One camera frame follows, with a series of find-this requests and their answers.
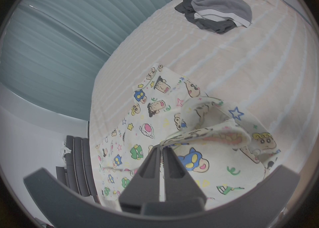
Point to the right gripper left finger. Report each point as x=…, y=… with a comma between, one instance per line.
x=147, y=179

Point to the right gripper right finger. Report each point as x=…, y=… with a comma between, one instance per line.
x=178, y=179

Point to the white printed pyjama top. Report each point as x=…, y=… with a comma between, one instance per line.
x=154, y=122

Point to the bed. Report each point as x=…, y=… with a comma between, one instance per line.
x=249, y=60

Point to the pile of clothes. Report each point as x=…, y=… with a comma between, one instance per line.
x=219, y=5

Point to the dark chest of drawers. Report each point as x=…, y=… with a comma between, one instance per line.
x=78, y=162

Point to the dark dressing table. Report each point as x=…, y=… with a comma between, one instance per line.
x=61, y=174

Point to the white garment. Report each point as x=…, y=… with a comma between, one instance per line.
x=65, y=150

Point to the blue-green curtain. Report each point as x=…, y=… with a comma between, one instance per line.
x=49, y=67
x=112, y=3

